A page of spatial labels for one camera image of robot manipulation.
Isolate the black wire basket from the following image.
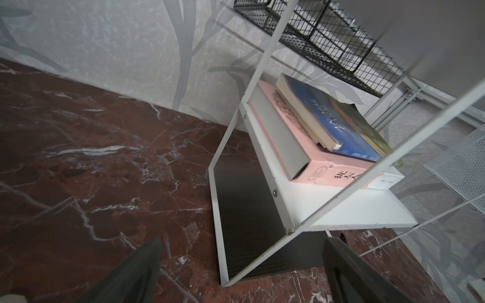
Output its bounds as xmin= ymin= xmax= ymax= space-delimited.
xmin=232 ymin=0 xmax=408 ymax=98

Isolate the white wire basket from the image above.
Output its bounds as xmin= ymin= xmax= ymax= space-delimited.
xmin=424 ymin=126 xmax=484 ymax=215

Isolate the green book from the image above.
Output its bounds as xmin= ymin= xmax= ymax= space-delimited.
xmin=331 ymin=98 xmax=392 ymax=157

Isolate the blue book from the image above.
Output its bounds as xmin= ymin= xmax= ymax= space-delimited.
xmin=276 ymin=74 xmax=382 ymax=162

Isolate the white two-tier bookshelf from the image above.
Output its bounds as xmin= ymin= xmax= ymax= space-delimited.
xmin=208 ymin=1 xmax=484 ymax=287

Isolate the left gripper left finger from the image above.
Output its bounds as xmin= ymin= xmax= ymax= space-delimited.
xmin=75 ymin=237 xmax=163 ymax=302

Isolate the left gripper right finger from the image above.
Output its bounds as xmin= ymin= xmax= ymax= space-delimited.
xmin=323 ymin=237 xmax=413 ymax=302

